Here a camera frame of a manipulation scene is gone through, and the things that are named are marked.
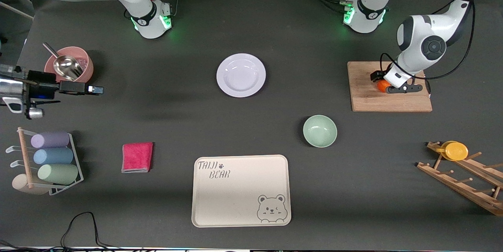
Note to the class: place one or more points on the beige cup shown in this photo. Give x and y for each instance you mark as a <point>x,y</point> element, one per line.
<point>19,184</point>

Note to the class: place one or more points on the yellow cup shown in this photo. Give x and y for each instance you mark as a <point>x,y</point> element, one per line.
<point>456,151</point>

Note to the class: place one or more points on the purple cup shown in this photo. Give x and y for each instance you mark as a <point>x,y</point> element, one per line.
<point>51,140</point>

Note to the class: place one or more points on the grey metal frame bar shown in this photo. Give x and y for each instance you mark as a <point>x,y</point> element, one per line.
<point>15,9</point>

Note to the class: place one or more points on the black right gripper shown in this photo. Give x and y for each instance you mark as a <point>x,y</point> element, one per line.
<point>42,83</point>

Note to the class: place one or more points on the wooden peg drying rack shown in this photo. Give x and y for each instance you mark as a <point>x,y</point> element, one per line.
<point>452,179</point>

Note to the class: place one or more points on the beige bear print tray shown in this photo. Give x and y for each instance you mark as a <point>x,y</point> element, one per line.
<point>235,201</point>

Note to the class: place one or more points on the pink bowl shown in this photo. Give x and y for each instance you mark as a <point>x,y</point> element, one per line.
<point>87,72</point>

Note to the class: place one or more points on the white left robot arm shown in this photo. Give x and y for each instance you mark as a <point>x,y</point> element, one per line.
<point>416,35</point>

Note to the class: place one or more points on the light green bowl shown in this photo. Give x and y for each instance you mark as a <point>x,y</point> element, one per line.
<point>320,131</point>

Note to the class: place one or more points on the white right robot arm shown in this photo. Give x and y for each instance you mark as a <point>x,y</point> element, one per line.
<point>145,12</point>

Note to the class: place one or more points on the wooden cutting board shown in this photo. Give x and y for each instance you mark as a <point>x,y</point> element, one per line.
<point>365,98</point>

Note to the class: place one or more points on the metal scoop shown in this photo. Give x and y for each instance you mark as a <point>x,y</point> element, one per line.
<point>67,67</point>

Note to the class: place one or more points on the green cup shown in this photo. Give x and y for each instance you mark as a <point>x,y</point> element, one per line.
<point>59,174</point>

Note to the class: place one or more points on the pink folded cloth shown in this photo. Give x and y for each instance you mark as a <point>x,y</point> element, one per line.
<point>137,157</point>

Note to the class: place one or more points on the blue cup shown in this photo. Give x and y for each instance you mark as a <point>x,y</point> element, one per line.
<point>53,156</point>

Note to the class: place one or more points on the orange fruit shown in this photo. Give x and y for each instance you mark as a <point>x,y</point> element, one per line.
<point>382,87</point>

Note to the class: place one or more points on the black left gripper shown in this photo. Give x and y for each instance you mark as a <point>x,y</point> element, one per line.
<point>377,75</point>

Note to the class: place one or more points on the white round plate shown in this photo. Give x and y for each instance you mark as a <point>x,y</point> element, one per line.
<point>241,75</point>

